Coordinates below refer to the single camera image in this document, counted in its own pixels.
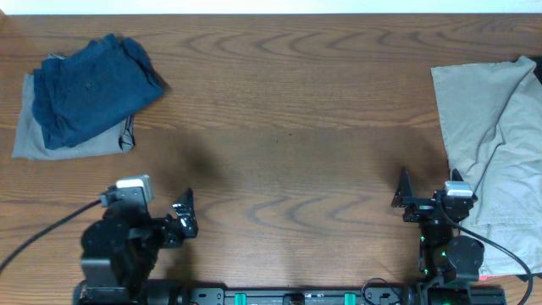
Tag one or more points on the beige garment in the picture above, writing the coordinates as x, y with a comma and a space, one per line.
490, 119

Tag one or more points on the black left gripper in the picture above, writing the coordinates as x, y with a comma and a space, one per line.
173, 231

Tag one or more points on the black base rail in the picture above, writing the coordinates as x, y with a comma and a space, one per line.
296, 296

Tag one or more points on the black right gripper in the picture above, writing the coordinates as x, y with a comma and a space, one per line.
422, 203

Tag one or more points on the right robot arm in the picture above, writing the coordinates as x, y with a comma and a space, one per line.
450, 262

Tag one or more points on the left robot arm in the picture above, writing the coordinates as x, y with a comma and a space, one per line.
121, 249

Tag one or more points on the dark blue shorts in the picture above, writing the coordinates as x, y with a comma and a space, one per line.
91, 91

